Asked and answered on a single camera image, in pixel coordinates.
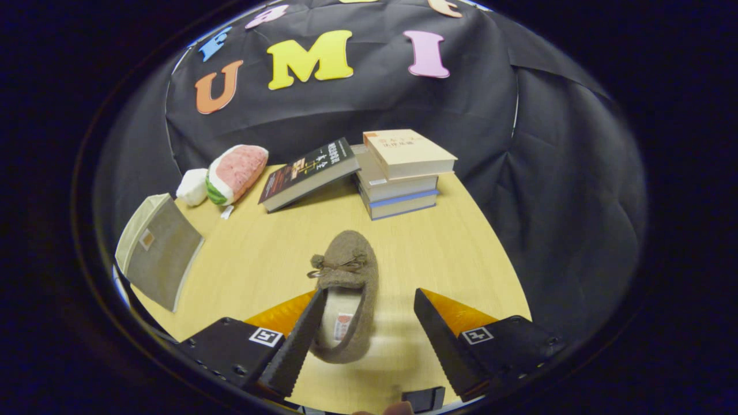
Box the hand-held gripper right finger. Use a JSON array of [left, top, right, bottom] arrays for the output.
[[413, 288, 568, 402]]

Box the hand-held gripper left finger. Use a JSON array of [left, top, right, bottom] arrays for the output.
[[176, 288, 328, 399]]

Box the brown fuzzy shoe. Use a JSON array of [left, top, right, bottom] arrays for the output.
[[307, 231, 380, 365]]

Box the grey beige fabric storage box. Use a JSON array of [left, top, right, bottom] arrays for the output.
[[114, 193, 205, 313]]

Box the small black block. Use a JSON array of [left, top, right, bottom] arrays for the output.
[[402, 386, 446, 413]]

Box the blue cover book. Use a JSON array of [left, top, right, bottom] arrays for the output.
[[359, 184, 440, 221]]

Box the grey white thick book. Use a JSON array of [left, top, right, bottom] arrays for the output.
[[352, 144, 440, 202]]

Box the black cover book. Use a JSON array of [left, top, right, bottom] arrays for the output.
[[258, 137, 362, 214]]

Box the watermelon slice plush toy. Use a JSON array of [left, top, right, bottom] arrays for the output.
[[205, 144, 270, 221]]

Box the white plush toy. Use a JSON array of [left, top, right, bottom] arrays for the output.
[[175, 168, 209, 207]]

